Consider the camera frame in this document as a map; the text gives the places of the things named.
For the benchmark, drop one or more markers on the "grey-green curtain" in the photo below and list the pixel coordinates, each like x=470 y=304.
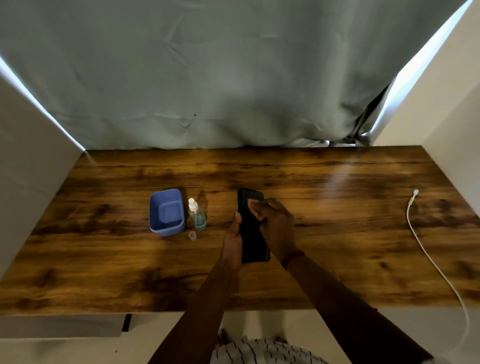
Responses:
x=225 y=71

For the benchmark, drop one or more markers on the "person's right hand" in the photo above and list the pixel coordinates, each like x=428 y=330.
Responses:
x=279 y=228

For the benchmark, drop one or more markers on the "black smartphone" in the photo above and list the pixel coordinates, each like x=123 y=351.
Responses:
x=253 y=240

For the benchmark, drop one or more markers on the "person's left forearm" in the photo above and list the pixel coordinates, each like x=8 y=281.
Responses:
x=198 y=318

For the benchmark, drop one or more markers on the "small clear bottle cap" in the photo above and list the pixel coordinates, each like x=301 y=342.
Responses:
x=192 y=236

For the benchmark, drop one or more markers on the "person's right forearm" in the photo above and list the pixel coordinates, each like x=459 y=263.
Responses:
x=348 y=315

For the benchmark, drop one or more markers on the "person's left hand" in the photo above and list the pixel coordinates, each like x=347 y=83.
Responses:
x=231 y=247

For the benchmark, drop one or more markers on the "white striped shirt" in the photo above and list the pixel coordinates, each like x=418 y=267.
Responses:
x=262 y=354

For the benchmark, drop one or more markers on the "clear spray bottle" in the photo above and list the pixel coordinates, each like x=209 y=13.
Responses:
x=199 y=221

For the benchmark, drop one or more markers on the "red wrist band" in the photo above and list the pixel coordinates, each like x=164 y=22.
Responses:
x=293 y=258

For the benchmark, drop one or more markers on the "person's left foot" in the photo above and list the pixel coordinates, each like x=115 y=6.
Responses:
x=223 y=337

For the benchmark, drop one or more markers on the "black table leg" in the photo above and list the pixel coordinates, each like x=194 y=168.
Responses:
x=126 y=323

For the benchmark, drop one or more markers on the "blue plastic container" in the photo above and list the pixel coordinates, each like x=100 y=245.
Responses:
x=167 y=212

